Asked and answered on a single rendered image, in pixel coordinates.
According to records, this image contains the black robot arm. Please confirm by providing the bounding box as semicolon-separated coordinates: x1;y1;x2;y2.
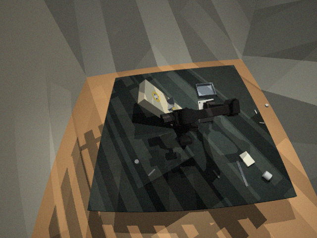
160;98;240;133

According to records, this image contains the white cylinder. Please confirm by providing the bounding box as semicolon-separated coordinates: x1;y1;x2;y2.
262;171;272;180

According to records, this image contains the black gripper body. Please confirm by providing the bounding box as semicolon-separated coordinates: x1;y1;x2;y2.
173;123;192;146

